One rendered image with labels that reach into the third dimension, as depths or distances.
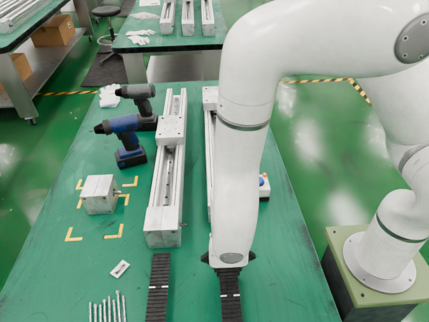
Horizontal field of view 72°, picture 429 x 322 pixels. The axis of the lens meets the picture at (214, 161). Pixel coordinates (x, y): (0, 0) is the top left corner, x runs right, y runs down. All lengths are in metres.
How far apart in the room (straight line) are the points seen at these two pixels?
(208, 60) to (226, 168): 2.06
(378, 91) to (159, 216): 0.67
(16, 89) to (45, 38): 1.56
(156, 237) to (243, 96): 0.60
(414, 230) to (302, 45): 0.53
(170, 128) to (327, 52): 0.89
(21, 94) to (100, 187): 2.19
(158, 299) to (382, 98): 0.69
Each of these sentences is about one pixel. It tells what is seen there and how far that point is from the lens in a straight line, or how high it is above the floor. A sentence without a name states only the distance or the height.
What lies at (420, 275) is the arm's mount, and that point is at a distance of 1.04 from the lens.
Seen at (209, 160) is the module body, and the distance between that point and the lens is 1.10.
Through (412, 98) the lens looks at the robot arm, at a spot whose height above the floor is 1.36.
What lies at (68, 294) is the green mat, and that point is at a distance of 0.98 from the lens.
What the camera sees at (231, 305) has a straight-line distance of 0.84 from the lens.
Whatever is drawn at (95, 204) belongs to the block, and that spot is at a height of 0.83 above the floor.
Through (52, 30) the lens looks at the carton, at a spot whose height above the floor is 0.41.
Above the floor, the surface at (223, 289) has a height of 0.81.
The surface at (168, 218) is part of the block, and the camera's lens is 0.91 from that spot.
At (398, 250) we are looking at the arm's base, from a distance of 0.86.
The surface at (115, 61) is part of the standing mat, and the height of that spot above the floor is 0.01.
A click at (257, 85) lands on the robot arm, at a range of 0.43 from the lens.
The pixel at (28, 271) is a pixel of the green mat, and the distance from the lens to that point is 1.08.
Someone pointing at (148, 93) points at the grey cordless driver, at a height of 0.97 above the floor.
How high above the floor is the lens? 1.59
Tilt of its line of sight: 41 degrees down
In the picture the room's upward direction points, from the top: 1 degrees counter-clockwise
